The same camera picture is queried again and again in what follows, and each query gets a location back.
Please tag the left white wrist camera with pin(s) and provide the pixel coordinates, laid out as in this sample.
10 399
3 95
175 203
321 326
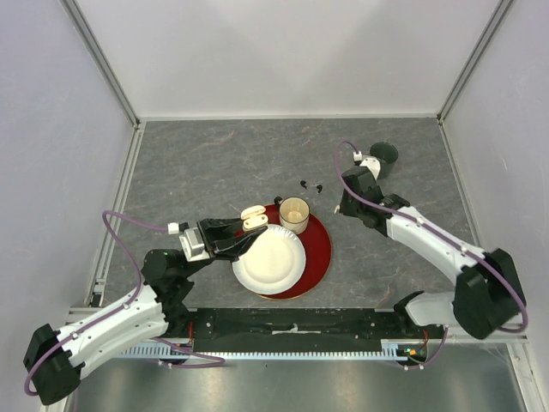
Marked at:
193 245

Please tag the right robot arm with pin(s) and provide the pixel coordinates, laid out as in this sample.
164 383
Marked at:
487 292

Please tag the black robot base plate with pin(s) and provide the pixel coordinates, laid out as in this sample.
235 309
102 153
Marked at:
375 325

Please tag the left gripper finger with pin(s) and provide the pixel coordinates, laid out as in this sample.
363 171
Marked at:
247 239
226 226

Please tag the dark green cup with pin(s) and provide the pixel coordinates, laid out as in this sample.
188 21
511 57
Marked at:
387 154

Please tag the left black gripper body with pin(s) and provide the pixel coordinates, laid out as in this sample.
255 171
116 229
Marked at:
215 250

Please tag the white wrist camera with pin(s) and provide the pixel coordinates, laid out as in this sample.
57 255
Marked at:
373 164
193 245

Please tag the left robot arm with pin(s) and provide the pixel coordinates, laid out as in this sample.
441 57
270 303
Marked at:
58 360

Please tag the white paper plate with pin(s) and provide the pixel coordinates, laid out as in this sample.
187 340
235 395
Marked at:
274 264

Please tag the grey cable duct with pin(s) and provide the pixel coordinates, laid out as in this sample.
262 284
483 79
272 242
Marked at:
156 350

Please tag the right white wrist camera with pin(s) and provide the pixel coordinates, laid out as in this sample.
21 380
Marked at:
373 164

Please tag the pink earbud charging case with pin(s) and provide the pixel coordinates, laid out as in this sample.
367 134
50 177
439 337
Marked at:
253 218

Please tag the beige mug black handle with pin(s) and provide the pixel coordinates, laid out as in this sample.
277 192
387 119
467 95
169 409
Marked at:
293 212

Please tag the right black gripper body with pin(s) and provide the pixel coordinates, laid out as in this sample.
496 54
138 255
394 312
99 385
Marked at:
348 207

